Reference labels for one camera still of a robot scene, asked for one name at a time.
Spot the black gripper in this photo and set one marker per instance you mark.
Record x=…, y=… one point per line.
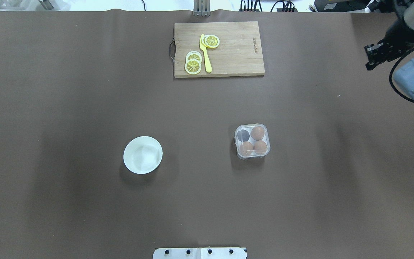
x=396, y=36

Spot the clear plastic egg box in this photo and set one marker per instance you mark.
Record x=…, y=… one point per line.
x=242, y=134

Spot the brown egg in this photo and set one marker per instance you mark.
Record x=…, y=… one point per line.
x=260, y=147
x=246, y=149
x=257, y=133

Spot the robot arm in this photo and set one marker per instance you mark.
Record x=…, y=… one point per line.
x=401, y=76

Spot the brown egg in box front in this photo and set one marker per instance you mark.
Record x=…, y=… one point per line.
x=260, y=147

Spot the wooden cutting board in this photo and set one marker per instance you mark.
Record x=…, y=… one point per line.
x=238, y=54

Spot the lemon slice near knife tip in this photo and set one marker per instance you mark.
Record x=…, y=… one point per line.
x=210, y=41

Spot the yellow plastic knife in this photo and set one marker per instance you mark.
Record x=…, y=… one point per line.
x=208, y=66

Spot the lemon slice upper pair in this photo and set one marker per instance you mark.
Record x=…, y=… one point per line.
x=194, y=55

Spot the lemon slice pair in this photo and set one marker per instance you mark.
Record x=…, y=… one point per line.
x=193, y=66
x=194, y=55

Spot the lemon slice lower pair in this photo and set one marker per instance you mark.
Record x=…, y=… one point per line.
x=193, y=66

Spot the white bowl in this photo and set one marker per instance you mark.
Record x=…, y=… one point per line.
x=142, y=155

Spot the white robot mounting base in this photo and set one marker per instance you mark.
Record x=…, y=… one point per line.
x=200, y=253

